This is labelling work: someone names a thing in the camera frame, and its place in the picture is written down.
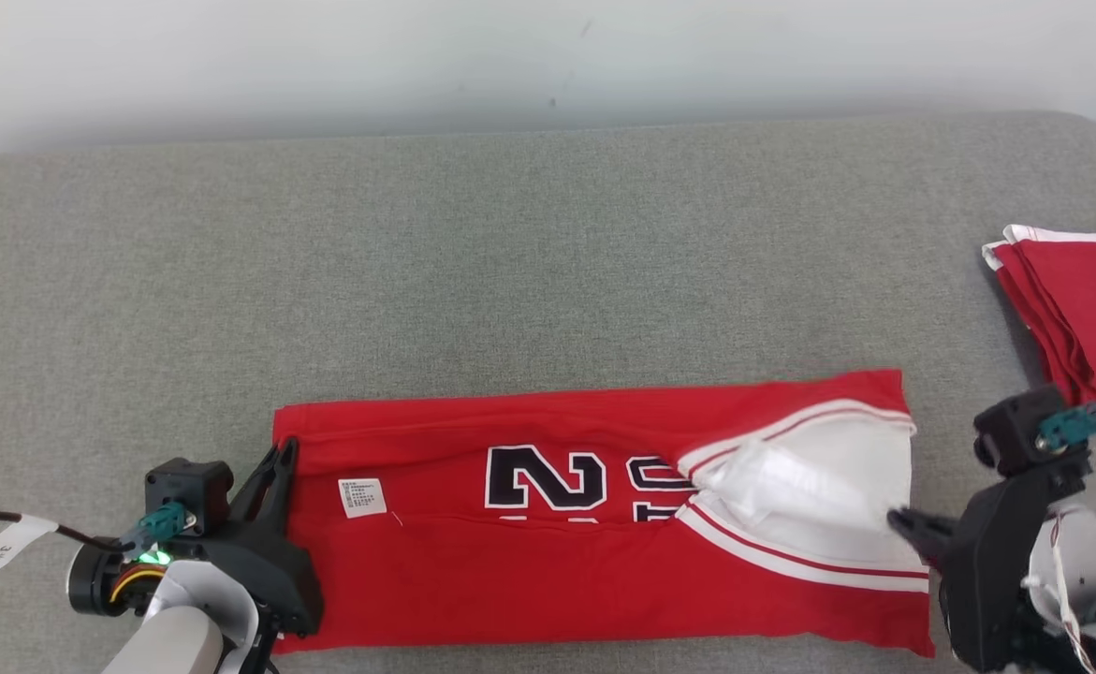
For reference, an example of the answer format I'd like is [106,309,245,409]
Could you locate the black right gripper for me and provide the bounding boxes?
[885,453,1093,671]

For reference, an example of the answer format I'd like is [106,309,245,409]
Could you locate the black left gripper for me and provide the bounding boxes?
[191,436,326,639]

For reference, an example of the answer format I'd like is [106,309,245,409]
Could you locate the red jersey with white sleeves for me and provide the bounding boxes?
[270,367,938,660]

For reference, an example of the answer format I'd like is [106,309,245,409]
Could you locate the red shorts with white stripe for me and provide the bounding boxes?
[980,224,1096,418]

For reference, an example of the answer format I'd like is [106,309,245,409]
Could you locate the white cable tag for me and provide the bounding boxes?
[0,514,61,577]

